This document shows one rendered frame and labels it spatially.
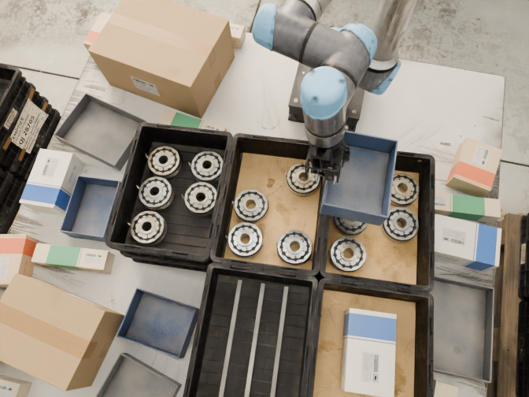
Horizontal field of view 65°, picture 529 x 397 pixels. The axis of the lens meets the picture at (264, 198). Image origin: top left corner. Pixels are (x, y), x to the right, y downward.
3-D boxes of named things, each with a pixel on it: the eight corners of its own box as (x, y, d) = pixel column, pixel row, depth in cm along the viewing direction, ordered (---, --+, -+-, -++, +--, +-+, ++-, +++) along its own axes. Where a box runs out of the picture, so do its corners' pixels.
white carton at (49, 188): (66, 216, 143) (53, 207, 135) (34, 210, 144) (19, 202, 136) (84, 164, 150) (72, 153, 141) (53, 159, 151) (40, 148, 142)
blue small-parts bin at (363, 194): (332, 142, 108) (337, 128, 101) (390, 153, 107) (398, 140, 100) (319, 213, 101) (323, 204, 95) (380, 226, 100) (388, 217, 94)
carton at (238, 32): (184, 37, 168) (181, 26, 162) (190, 25, 170) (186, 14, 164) (241, 49, 165) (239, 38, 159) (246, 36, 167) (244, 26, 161)
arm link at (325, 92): (357, 68, 66) (334, 110, 64) (355, 107, 76) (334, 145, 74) (312, 54, 69) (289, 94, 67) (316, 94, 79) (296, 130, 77)
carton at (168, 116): (161, 130, 153) (157, 122, 148) (168, 116, 155) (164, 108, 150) (221, 149, 150) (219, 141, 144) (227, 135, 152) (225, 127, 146)
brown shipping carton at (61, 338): (125, 315, 131) (105, 310, 116) (91, 386, 124) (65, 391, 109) (44, 281, 136) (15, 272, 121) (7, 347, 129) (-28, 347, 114)
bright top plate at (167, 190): (146, 174, 130) (145, 173, 130) (175, 181, 129) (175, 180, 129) (135, 203, 127) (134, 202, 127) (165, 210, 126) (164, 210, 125)
